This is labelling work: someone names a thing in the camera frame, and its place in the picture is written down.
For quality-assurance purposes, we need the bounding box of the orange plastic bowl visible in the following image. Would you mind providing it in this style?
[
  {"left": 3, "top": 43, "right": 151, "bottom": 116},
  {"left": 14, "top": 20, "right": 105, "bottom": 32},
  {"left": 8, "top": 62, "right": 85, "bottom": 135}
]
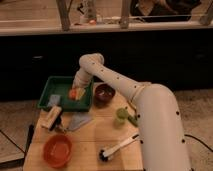
[{"left": 42, "top": 134, "right": 72, "bottom": 168}]

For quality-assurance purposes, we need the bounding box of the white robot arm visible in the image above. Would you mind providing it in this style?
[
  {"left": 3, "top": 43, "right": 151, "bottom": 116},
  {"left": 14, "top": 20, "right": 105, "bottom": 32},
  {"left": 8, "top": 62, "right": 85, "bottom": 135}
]
[{"left": 73, "top": 53, "right": 191, "bottom": 171}]

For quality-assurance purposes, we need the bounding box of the green plastic tray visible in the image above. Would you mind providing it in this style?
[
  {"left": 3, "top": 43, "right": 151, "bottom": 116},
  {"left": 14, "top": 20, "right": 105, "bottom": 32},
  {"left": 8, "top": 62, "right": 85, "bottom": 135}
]
[{"left": 38, "top": 76, "right": 93, "bottom": 112}]

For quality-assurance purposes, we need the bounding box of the dark red bowl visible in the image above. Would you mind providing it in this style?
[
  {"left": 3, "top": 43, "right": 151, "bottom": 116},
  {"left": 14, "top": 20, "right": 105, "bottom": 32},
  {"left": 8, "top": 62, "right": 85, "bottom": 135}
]
[{"left": 94, "top": 84, "right": 115, "bottom": 103}]

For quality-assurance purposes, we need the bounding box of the wooden scrub brush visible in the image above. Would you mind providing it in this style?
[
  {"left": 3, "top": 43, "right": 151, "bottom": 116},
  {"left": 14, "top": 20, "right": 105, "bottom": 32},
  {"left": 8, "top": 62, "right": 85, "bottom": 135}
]
[{"left": 41, "top": 106, "right": 62, "bottom": 130}]

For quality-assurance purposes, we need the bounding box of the red apple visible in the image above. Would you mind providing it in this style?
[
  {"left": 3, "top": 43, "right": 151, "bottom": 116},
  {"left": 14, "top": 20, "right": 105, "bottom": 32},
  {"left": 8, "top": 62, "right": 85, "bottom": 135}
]
[{"left": 69, "top": 89, "right": 78, "bottom": 100}]

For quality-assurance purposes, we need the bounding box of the white handled dish brush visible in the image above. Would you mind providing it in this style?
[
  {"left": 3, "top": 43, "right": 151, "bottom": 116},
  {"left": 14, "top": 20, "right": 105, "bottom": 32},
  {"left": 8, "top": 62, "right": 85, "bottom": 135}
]
[{"left": 99, "top": 133, "right": 139, "bottom": 162}]

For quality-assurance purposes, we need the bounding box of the black cable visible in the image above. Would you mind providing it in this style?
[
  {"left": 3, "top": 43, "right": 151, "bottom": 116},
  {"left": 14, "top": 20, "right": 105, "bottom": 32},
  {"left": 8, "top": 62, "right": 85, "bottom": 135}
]
[{"left": 184, "top": 133, "right": 213, "bottom": 153}]

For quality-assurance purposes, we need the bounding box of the grey cloth piece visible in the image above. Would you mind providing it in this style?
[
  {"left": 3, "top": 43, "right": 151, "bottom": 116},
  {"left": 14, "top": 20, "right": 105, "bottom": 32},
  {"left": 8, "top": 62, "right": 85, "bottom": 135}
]
[{"left": 67, "top": 113, "right": 92, "bottom": 131}]

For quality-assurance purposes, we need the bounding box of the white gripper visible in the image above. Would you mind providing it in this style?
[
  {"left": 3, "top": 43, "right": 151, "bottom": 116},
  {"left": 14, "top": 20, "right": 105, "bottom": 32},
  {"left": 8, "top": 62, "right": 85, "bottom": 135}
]
[{"left": 72, "top": 69, "right": 93, "bottom": 100}]

